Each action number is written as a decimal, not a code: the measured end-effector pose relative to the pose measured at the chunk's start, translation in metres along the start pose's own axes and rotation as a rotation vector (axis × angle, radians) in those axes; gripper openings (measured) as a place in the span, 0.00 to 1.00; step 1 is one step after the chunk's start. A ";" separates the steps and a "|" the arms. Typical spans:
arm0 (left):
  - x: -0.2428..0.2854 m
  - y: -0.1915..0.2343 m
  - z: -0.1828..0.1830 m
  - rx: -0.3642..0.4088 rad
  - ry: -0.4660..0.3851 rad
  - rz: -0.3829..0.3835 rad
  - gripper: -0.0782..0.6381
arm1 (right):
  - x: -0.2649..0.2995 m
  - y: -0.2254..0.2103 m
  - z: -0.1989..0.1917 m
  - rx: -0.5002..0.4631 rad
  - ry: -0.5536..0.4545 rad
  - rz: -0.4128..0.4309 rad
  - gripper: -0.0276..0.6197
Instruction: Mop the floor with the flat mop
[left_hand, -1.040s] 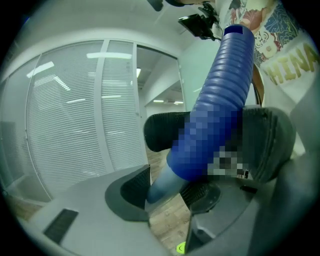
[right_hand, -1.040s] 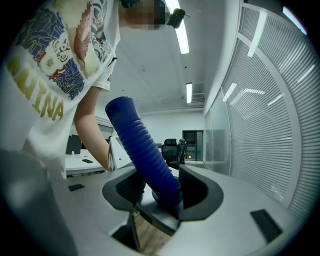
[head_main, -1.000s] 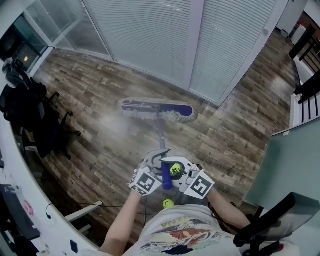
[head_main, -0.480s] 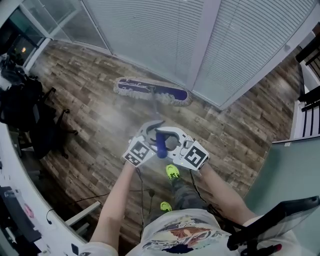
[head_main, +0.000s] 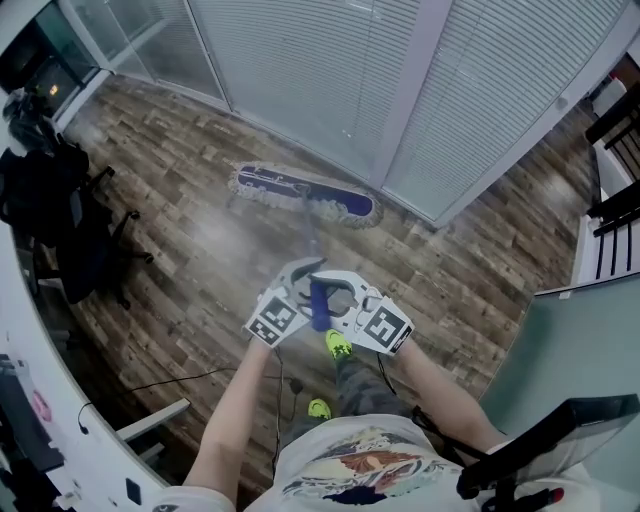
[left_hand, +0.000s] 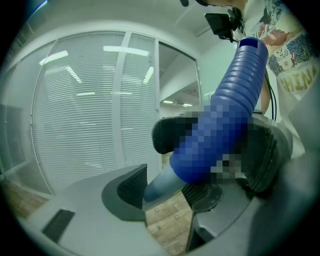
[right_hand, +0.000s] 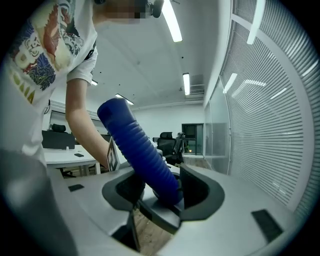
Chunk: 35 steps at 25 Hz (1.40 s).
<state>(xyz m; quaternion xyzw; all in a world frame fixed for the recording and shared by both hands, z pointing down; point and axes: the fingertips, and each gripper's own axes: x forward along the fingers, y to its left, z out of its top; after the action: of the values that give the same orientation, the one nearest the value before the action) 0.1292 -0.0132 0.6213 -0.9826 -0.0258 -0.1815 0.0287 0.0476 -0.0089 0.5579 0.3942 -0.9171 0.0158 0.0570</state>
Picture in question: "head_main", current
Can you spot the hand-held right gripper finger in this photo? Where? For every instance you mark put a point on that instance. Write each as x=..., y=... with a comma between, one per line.
x=345, y=277
x=342, y=322

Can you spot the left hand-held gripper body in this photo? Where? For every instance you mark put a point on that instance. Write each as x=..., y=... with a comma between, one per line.
x=275, y=320

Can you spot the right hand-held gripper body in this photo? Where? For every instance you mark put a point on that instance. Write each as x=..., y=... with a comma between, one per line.
x=385, y=327

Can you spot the blue mop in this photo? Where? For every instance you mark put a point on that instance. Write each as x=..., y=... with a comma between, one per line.
x=319, y=305

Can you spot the person's left forearm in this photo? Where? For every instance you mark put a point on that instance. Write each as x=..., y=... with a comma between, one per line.
x=225, y=425

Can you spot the person's right forearm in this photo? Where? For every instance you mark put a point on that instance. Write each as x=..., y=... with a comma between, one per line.
x=445, y=400

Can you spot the wooden floor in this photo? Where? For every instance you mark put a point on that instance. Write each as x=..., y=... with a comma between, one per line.
x=200, y=250

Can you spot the person's right neon shoe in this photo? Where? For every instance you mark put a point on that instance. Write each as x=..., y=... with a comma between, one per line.
x=337, y=345

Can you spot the person's neon shoe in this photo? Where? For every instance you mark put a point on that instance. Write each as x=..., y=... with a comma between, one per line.
x=320, y=409
x=337, y=345

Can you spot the person's camouflage trousers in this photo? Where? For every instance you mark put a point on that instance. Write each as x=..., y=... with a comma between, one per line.
x=360, y=390

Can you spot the person's left neon shoe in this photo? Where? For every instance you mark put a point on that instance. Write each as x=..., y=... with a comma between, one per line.
x=320, y=409

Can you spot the person's white printed t-shirt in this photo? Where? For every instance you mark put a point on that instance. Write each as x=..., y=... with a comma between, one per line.
x=360, y=450

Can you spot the black body-worn device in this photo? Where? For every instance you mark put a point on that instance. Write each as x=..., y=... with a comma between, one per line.
x=525, y=450

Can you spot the frosted glass panel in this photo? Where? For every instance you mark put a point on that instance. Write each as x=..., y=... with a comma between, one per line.
x=575, y=340

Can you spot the wide white window blinds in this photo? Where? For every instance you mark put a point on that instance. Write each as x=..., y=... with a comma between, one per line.
x=300, y=75

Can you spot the narrow white window blinds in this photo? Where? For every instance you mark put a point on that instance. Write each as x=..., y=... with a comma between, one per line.
x=475, y=100

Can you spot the black phone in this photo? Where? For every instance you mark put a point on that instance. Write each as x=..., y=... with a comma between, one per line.
x=132, y=490

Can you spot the black mesh office chair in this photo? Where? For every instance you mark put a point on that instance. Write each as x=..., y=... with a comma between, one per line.
x=65, y=240

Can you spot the long white curved desk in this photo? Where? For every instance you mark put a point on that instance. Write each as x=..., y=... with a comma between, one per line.
x=75, y=450

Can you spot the pink desk item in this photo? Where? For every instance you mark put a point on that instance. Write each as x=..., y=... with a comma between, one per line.
x=42, y=405

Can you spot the black slatted rack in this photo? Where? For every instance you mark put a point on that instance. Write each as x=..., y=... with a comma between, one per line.
x=617, y=210

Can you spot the frosted glass partition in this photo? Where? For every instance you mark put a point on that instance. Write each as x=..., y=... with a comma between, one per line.
x=150, y=40

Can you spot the grey jacket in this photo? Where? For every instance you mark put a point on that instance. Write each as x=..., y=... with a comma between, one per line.
x=25, y=120

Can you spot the dark glass balcony door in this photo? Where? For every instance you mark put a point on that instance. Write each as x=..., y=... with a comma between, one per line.
x=45, y=65

